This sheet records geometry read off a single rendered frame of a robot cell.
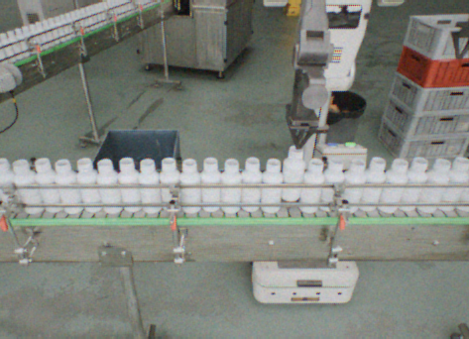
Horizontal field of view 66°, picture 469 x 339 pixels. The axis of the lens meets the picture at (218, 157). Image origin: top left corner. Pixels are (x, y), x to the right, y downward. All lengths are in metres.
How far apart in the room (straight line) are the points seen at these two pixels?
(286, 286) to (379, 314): 0.53
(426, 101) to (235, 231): 2.41
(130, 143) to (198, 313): 0.97
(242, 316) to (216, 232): 1.02
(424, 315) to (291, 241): 1.30
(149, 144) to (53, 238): 0.65
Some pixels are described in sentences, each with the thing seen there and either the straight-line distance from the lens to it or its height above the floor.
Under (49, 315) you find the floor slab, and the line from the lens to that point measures 2.22.
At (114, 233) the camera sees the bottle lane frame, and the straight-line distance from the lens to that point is 1.12.
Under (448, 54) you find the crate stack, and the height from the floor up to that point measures 0.92.
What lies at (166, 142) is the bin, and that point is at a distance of 1.63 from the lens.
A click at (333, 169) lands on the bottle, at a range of 1.04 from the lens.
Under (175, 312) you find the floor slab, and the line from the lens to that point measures 2.06.
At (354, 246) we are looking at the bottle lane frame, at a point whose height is 0.89.
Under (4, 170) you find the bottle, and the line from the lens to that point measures 1.15.
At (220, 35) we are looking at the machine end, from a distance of 4.57.
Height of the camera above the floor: 1.72
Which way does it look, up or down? 33 degrees down
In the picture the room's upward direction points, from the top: straight up
